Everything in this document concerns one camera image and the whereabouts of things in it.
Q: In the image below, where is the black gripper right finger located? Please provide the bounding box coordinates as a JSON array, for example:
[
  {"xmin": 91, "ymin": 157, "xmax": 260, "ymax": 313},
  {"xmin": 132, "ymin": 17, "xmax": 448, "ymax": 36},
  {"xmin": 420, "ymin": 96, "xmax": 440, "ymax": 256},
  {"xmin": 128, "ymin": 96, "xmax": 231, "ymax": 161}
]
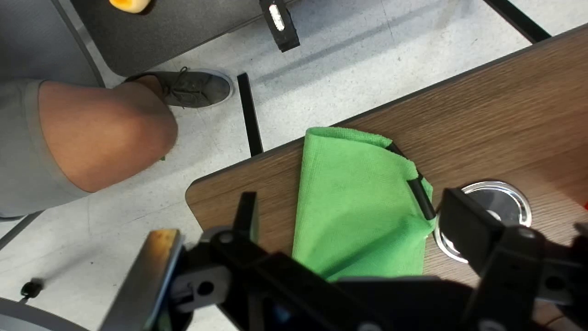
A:
[{"xmin": 438, "ymin": 188, "xmax": 588, "ymax": 331}]

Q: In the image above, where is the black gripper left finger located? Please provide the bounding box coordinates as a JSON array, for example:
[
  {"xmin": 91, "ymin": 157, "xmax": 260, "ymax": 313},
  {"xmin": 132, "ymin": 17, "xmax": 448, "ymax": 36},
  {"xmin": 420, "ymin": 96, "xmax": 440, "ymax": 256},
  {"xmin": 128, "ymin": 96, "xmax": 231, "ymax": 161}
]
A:
[{"xmin": 200, "ymin": 192, "xmax": 335, "ymax": 331}]

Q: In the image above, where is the green cloth towel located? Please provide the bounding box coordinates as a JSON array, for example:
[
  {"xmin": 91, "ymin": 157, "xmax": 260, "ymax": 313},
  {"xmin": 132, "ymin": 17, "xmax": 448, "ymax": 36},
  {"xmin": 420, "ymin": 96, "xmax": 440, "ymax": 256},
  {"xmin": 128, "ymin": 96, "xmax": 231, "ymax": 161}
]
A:
[{"xmin": 290, "ymin": 126, "xmax": 437, "ymax": 284}]

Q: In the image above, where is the person's leg and shoe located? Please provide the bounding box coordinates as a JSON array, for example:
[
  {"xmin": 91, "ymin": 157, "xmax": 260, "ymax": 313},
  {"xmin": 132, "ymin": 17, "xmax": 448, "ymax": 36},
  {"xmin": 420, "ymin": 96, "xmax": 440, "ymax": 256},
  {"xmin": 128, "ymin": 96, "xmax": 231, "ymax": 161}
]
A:
[{"xmin": 0, "ymin": 69, "xmax": 234, "ymax": 218}]

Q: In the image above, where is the black clamp white label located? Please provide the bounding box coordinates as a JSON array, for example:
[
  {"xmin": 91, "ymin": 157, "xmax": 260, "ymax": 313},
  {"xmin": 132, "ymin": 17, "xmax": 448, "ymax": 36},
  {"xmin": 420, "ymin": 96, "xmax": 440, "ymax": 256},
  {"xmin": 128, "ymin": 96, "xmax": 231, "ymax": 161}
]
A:
[{"xmin": 258, "ymin": 0, "xmax": 301, "ymax": 54}]

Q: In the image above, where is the silver metal mount plate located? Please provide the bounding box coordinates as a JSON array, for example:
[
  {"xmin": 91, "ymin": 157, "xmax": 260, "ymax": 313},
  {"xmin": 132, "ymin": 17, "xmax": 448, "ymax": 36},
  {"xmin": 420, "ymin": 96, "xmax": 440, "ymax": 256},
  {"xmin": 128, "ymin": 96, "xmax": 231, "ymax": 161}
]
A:
[{"xmin": 98, "ymin": 229, "xmax": 185, "ymax": 331}]

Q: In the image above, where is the black metal table frame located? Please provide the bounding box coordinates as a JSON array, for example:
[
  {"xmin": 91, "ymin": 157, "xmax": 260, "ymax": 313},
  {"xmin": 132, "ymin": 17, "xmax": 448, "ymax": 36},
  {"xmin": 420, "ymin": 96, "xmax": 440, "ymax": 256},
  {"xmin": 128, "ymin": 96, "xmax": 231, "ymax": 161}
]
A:
[{"xmin": 236, "ymin": 0, "xmax": 552, "ymax": 159}]

